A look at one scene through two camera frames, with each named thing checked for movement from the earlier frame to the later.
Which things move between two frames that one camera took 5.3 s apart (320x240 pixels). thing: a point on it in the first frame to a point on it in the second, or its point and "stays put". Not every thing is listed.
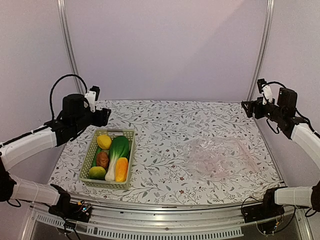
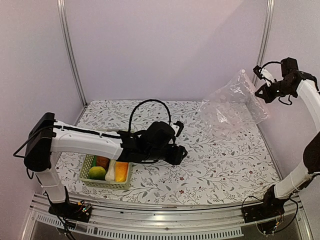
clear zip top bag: (218, 158) to (233, 109)
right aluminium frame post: (270, 4) stays put
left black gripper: (102, 117) to (177, 158)
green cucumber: (94, 163) stays put
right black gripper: (252, 104) to (266, 96)
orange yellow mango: (121, 170) stays put
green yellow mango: (97, 173) stays put
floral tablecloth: (157, 174) stays put
